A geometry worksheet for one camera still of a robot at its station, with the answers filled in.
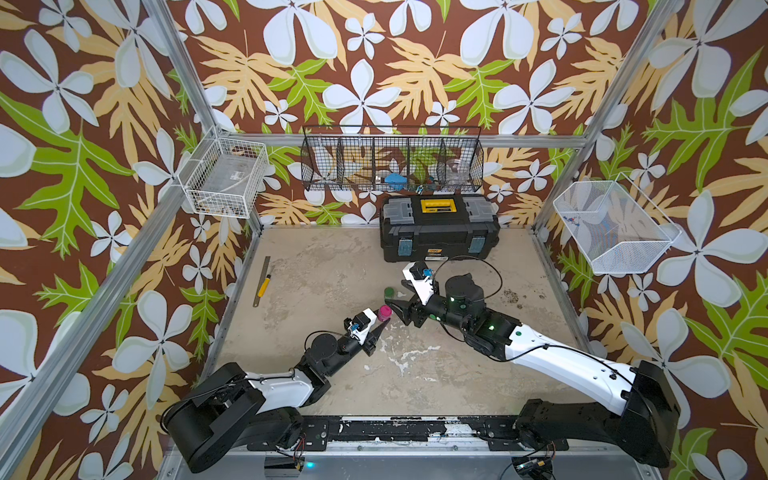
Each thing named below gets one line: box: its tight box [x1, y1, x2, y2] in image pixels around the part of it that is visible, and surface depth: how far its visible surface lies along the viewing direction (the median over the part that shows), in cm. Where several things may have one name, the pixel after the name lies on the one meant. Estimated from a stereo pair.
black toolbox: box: [379, 194, 501, 262], surface depth 101 cm
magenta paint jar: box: [378, 305, 393, 321], surface depth 75 cm
